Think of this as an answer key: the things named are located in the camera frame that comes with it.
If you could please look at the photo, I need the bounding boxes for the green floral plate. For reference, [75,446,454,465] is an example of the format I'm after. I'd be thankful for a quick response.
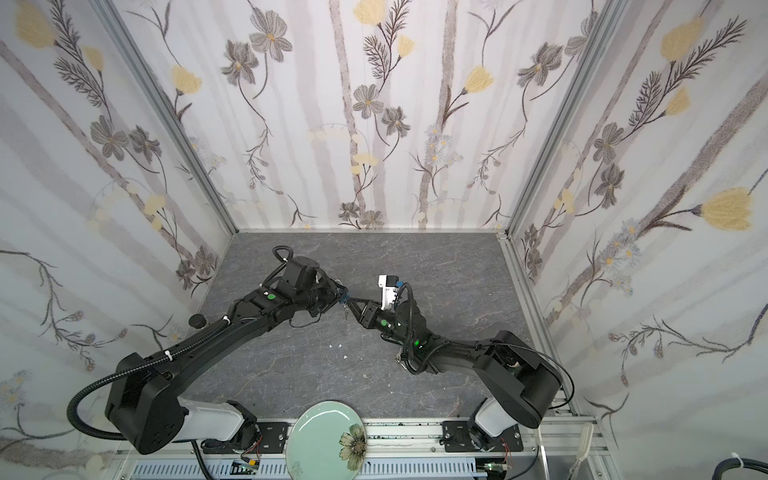
[285,401,367,480]

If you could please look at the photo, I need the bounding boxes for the black cylindrical container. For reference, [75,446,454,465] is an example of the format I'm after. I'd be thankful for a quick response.
[188,313,208,330]

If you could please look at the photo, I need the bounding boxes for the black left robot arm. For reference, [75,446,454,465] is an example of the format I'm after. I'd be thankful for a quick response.
[105,256,347,454]

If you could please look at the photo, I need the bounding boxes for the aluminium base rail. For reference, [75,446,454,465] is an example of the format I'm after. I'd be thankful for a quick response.
[104,416,622,479]

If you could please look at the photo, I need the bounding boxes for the black cable at corner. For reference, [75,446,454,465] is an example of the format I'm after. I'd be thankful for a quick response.
[710,457,768,480]

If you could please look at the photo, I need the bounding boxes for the black corrugated cable hose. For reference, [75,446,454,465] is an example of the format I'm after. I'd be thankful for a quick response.
[65,323,232,442]

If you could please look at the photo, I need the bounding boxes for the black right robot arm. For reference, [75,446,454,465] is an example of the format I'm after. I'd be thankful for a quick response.
[342,284,564,451]

